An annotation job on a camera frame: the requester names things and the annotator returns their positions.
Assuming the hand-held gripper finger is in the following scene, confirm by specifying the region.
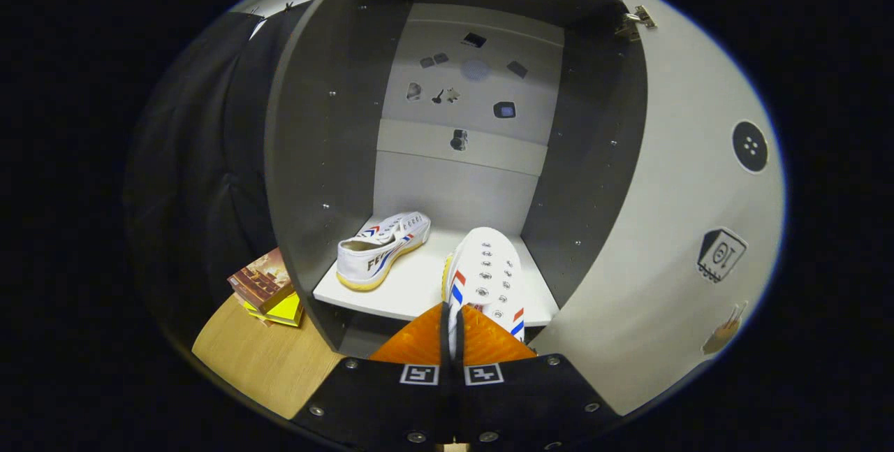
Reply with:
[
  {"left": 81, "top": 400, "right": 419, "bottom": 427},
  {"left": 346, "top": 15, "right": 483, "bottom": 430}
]
[
  {"left": 290, "top": 302, "right": 455, "bottom": 452},
  {"left": 453, "top": 304, "right": 622, "bottom": 452}
]

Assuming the white striped shoe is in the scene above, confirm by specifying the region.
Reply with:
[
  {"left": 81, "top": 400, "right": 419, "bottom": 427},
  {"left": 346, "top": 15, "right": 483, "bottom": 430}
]
[
  {"left": 336, "top": 212, "right": 432, "bottom": 291},
  {"left": 441, "top": 227, "right": 526, "bottom": 362}
]

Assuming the grey shoe cabinet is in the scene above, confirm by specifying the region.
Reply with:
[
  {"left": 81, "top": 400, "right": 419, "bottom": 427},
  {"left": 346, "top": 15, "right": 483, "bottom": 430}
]
[{"left": 264, "top": 0, "right": 650, "bottom": 358}]

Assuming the beige shoe cabinet door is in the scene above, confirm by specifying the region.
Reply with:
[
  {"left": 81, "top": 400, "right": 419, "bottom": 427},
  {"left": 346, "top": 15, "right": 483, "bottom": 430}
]
[{"left": 531, "top": 0, "right": 786, "bottom": 416}]

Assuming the yellow book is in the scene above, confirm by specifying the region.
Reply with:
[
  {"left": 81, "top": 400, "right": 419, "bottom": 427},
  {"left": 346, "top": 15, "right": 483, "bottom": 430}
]
[{"left": 241, "top": 290, "right": 305, "bottom": 328}]

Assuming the brown book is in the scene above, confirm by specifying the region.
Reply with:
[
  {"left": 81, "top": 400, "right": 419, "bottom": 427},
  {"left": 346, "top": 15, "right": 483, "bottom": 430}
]
[{"left": 227, "top": 248, "right": 294, "bottom": 313}]

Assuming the black backdrop cloth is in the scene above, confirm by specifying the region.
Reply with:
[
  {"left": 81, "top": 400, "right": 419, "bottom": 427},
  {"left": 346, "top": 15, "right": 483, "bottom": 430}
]
[{"left": 122, "top": 3, "right": 308, "bottom": 355}]

